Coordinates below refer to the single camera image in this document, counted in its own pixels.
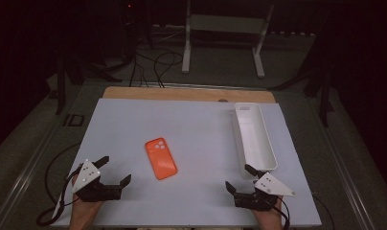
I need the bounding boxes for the metal floor rail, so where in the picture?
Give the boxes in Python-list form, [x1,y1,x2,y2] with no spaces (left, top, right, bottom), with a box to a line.
[0,85,86,230]
[305,92,377,230]

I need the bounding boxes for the white plastic bin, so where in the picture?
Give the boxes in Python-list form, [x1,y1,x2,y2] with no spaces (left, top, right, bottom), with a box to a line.
[232,102,279,180]

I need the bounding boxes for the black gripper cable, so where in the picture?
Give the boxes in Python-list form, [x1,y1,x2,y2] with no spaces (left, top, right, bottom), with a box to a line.
[35,166,84,227]
[271,195,292,230]

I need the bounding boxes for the black stand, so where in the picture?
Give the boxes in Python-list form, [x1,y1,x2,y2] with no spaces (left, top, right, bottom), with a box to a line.
[267,28,336,128]
[55,37,136,116]

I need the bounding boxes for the black rectangular frame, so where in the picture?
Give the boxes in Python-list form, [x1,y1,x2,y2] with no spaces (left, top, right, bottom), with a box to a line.
[62,113,86,127]

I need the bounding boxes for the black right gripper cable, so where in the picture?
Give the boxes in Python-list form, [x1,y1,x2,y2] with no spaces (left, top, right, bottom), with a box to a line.
[271,195,292,230]

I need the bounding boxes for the person's right hand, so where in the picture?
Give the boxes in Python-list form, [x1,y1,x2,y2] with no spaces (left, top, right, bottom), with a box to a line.
[252,198,284,230]

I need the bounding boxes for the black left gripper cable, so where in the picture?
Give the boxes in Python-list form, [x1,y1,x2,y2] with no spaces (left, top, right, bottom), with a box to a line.
[35,166,84,227]

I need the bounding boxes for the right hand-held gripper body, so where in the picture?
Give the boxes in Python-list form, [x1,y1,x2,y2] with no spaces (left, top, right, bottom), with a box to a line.
[234,172,297,212]

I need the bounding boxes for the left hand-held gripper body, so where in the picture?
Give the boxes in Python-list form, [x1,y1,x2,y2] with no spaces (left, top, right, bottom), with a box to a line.
[72,160,123,203]

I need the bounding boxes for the orange phone case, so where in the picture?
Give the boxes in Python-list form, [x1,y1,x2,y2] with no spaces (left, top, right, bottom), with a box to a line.
[145,137,179,181]

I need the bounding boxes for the white metal stand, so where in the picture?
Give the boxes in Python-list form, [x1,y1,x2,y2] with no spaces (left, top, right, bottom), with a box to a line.
[181,0,276,80]

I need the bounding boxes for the white table mat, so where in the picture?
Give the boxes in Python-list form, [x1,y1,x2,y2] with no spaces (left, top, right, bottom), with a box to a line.
[49,98,323,229]

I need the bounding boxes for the black floor cables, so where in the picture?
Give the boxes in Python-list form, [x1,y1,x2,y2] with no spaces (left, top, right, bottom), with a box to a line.
[128,50,185,89]

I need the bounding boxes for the person's left hand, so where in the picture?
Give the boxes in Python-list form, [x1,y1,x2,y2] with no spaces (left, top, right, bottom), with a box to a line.
[69,174,103,230]

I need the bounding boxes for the thin black cable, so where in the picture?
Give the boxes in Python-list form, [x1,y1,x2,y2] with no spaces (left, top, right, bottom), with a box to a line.
[43,142,81,205]
[310,191,337,230]

